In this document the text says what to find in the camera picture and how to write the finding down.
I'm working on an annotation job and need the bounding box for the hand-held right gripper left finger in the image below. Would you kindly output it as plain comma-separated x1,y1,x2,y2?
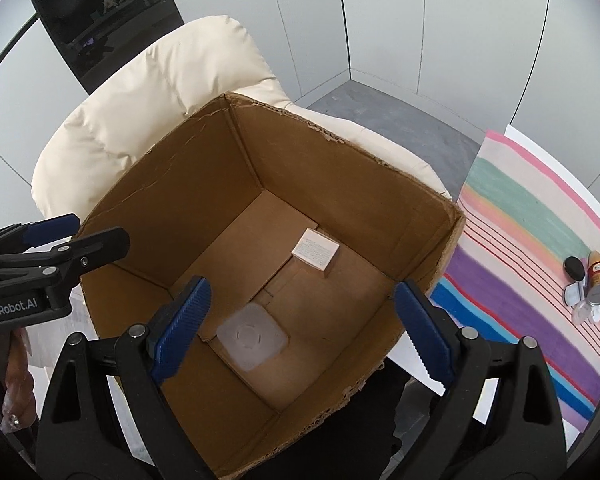
35,275,213,480

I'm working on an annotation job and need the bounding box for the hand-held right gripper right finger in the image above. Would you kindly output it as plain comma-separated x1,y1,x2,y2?
394,280,568,480

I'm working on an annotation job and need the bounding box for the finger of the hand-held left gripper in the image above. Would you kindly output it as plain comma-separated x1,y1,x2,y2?
0,213,82,257
0,227,132,286

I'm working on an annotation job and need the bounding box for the brown cardboard box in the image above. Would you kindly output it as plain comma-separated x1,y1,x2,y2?
75,91,467,480

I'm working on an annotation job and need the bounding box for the round white jar lid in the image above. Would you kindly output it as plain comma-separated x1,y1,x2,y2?
571,300,600,325

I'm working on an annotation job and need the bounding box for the person's left hand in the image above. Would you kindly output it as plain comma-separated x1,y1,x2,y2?
0,330,35,432

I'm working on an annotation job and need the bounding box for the translucent square plastic lid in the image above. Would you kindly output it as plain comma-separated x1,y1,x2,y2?
216,301,290,373

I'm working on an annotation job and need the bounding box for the striped colourful cloth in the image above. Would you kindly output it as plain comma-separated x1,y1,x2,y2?
427,130,600,422

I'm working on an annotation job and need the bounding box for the small white box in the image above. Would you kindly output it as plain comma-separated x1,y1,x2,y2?
291,228,341,281

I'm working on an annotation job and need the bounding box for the cream padded armchair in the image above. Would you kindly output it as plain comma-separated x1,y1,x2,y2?
31,16,453,241

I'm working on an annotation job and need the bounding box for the dark glass door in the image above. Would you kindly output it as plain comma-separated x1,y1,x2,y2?
20,0,186,95

